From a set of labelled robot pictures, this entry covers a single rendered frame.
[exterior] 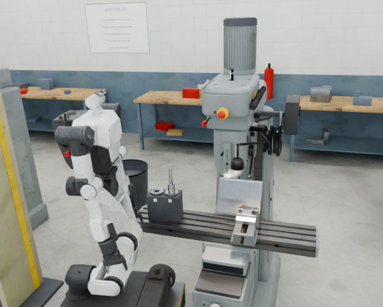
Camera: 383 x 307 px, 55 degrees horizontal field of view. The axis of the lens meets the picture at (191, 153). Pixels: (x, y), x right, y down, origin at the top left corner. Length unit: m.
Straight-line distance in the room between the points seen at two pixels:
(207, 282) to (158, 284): 0.39
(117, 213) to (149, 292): 0.64
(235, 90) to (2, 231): 2.11
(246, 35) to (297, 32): 4.04
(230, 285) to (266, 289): 0.85
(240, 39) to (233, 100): 0.46
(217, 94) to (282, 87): 4.49
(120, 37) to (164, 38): 0.82
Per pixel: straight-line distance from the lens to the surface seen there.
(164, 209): 2.50
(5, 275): 3.37
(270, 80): 6.27
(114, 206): 2.14
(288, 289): 3.50
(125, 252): 2.27
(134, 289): 2.63
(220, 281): 2.37
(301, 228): 2.53
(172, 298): 2.78
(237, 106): 1.94
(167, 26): 6.70
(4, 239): 3.26
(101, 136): 1.93
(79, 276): 2.56
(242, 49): 2.27
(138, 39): 6.93
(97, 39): 7.31
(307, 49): 6.31
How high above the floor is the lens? 2.29
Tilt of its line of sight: 22 degrees down
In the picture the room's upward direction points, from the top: 2 degrees counter-clockwise
